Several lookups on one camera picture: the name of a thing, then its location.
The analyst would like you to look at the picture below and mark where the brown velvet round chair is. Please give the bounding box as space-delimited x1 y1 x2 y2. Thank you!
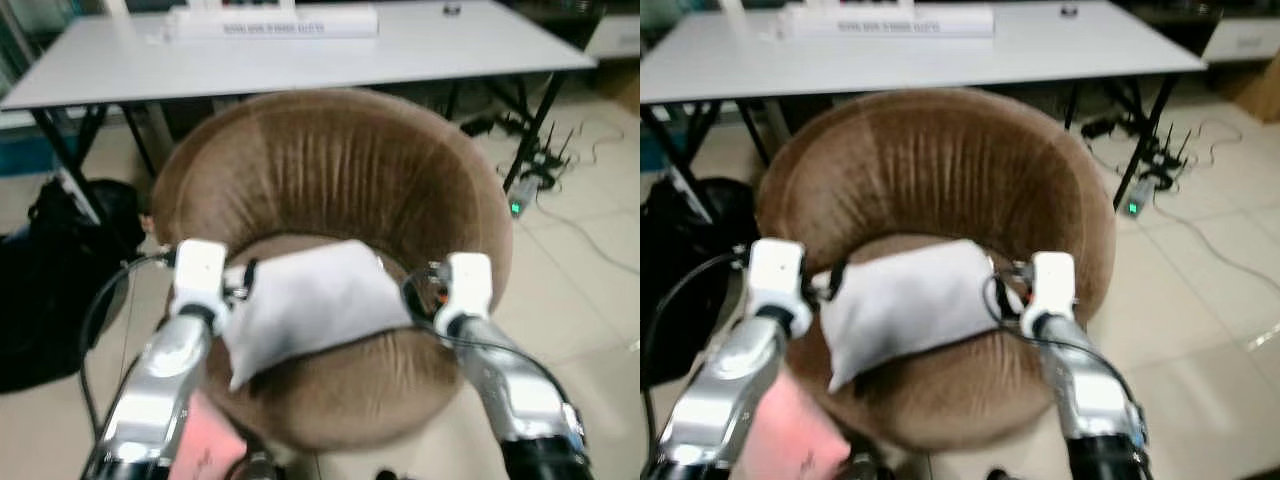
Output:
150 88 514 453
755 88 1118 453

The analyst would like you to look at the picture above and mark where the black router with antennas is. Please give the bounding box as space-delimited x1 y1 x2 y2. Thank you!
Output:
520 125 576 189
1135 125 1196 191

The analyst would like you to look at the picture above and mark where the black bag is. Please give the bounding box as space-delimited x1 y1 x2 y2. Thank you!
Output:
0 178 148 394
640 175 759 389

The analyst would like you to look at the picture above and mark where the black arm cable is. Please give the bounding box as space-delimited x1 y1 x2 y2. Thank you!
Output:
402 268 581 431
78 252 179 433
645 250 751 431
985 272 1143 423

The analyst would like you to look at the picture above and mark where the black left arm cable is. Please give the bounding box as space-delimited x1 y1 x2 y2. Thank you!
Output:
78 252 179 433
645 250 751 431

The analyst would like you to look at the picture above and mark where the white rectangular table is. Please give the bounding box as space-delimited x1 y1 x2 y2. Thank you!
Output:
640 0 1208 216
0 0 598 223

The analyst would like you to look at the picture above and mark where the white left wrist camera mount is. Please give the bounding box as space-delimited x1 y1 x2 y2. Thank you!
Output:
170 240 229 321
748 238 809 319

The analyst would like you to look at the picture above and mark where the long white printed box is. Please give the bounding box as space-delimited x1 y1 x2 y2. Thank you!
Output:
778 3 996 41
165 5 380 42

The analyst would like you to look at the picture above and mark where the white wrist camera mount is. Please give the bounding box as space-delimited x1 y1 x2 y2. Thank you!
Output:
170 240 229 321
1028 252 1077 326
440 252 494 326
748 238 809 319

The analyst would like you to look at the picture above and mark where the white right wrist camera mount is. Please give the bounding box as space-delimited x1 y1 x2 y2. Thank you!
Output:
440 252 494 326
1028 252 1077 326

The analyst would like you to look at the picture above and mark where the brown cardboard box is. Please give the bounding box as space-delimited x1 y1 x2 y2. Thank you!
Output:
598 62 641 111
1235 55 1280 123

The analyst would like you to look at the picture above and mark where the power strip with green light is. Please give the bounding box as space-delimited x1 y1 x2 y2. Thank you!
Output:
1122 178 1156 218
507 175 541 218

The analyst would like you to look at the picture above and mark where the grey pillow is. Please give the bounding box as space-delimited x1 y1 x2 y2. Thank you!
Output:
818 238 1023 393
222 238 414 393

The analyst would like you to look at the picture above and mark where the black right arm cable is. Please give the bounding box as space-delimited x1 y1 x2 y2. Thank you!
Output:
402 268 581 431
985 272 1143 423

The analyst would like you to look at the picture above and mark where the pink pillow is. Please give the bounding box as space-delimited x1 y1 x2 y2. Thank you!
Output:
168 392 249 480
745 375 851 480

